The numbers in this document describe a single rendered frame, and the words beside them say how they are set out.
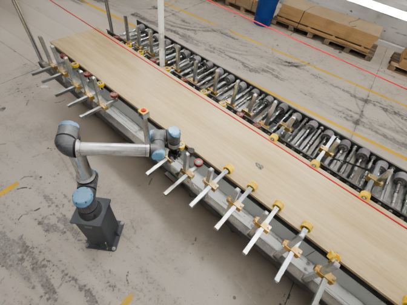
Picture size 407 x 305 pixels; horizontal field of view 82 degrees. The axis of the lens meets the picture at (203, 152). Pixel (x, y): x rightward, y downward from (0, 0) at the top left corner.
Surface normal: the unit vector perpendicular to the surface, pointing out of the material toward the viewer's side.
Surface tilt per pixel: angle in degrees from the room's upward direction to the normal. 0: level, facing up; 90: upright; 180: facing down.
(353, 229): 0
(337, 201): 0
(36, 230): 0
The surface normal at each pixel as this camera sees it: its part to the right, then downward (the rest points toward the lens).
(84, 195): 0.12, -0.55
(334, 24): -0.56, 0.61
